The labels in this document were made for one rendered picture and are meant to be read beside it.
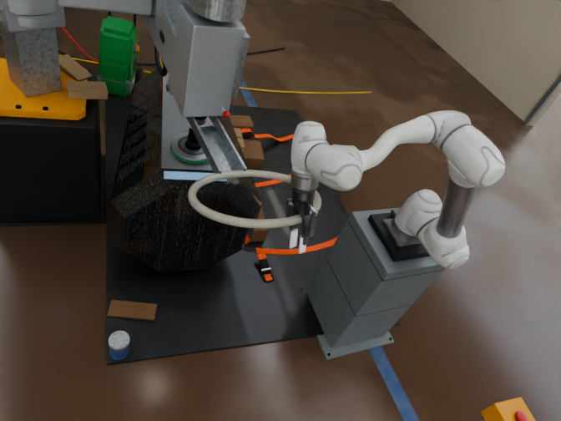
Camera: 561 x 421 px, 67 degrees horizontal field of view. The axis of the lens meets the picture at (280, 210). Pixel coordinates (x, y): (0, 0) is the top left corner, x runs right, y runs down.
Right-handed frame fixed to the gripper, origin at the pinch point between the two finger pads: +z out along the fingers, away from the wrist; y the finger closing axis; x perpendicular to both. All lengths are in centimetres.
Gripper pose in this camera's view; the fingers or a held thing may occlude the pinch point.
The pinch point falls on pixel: (298, 241)
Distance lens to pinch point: 146.9
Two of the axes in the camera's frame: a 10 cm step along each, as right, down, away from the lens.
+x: -7.1, 2.5, -6.6
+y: -7.0, -3.5, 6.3
